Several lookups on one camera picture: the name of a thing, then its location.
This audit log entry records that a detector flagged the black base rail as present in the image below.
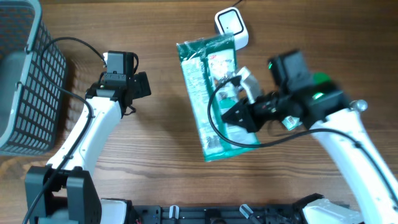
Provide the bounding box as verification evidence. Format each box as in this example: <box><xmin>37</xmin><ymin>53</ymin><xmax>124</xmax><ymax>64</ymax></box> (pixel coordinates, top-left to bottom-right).
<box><xmin>129</xmin><ymin>204</ymin><xmax>307</xmax><ymax>224</ymax></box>

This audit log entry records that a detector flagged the green 3M package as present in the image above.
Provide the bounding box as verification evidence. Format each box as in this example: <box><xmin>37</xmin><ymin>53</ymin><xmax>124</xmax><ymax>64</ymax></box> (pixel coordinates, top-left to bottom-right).
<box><xmin>177</xmin><ymin>34</ymin><xmax>259</xmax><ymax>162</ymax></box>

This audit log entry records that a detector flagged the teal plastic packet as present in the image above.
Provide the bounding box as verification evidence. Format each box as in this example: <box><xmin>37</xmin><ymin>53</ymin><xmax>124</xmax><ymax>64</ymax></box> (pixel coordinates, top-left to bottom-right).
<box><xmin>282</xmin><ymin>116</ymin><xmax>302</xmax><ymax>131</ymax></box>

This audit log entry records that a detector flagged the yellow liquid bottle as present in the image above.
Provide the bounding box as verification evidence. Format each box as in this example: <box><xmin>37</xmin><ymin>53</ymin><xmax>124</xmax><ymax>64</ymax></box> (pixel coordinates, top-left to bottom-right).
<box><xmin>349</xmin><ymin>100</ymin><xmax>368</xmax><ymax>113</ymax></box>

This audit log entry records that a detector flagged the green lid jar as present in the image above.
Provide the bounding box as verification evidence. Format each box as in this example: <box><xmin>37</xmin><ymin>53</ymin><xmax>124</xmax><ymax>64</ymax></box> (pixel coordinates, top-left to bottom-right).
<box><xmin>313</xmin><ymin>72</ymin><xmax>331</xmax><ymax>85</ymax></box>

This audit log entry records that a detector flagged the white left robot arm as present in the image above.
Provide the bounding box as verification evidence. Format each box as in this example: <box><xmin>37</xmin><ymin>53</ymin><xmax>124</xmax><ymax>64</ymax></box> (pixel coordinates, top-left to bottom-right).
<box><xmin>23</xmin><ymin>51</ymin><xmax>151</xmax><ymax>223</ymax></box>

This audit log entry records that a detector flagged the grey mesh basket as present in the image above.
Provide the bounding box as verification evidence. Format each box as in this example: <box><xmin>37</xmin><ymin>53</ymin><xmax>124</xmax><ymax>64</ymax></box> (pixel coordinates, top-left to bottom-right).
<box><xmin>1</xmin><ymin>0</ymin><xmax>68</xmax><ymax>156</ymax></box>

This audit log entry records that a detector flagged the white barcode scanner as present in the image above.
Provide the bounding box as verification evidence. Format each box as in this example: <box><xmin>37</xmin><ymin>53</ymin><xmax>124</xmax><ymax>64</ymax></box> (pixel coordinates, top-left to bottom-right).
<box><xmin>214</xmin><ymin>7</ymin><xmax>249</xmax><ymax>50</ymax></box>

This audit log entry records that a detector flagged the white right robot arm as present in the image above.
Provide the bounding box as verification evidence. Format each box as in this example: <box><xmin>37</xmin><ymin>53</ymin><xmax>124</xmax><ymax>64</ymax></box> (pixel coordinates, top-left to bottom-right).
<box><xmin>221</xmin><ymin>50</ymin><xmax>397</xmax><ymax>223</ymax></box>

